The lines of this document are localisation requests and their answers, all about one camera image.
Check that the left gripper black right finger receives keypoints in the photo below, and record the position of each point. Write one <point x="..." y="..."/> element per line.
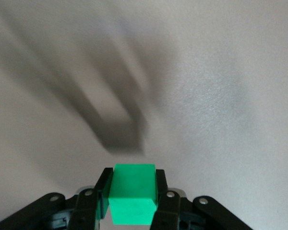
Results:
<point x="172" y="210"/>

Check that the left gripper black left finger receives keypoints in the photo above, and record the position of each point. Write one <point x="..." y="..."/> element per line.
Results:
<point x="86" y="208"/>

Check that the green cube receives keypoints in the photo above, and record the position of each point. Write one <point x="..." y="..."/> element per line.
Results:
<point x="132" y="191"/>

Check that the brown table cover sheet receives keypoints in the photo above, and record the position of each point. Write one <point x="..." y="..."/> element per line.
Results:
<point x="206" y="72"/>

